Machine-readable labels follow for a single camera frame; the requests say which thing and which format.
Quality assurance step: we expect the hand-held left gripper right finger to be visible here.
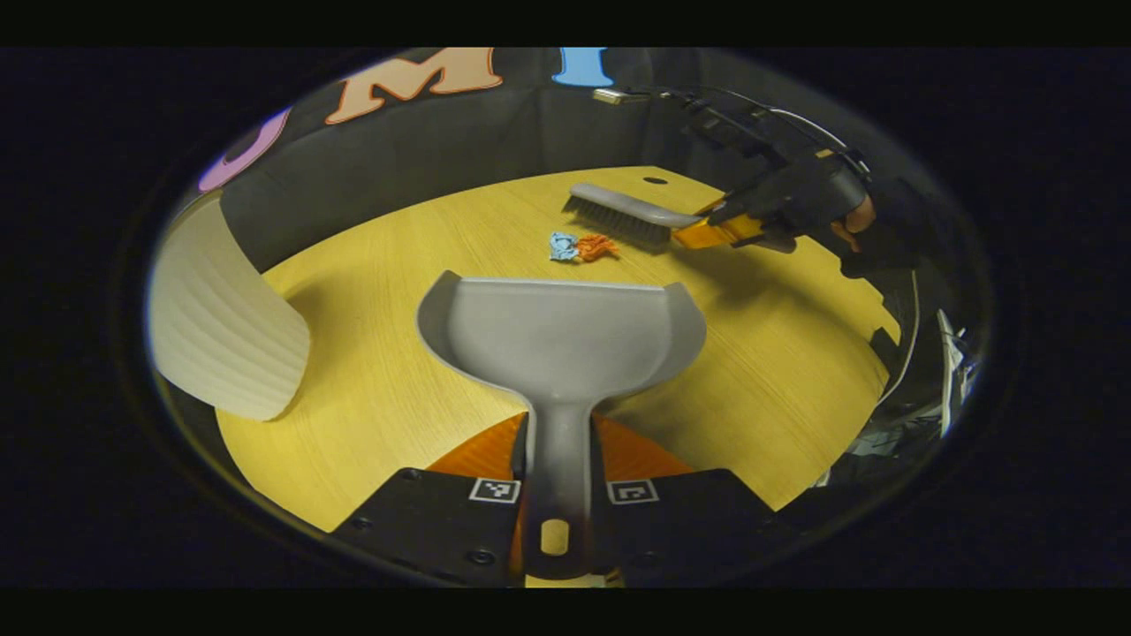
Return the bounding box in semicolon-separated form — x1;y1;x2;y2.
588;413;805;588

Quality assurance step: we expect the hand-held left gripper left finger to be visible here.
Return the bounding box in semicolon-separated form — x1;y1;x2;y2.
329;411;531;588

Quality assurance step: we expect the small grey broom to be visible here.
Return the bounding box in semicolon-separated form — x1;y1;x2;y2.
563;183;708;251

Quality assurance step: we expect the grey dustpan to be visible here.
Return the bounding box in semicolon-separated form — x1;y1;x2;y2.
415;269;708;581

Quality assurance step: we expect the white garbage bin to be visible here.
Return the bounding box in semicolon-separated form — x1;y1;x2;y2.
146;193;312;422

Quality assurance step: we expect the wooden desktop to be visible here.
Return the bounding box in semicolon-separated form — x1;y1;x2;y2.
215;165;902;535

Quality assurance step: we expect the black backdrop cloth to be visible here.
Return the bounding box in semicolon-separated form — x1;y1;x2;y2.
199;47;796;275

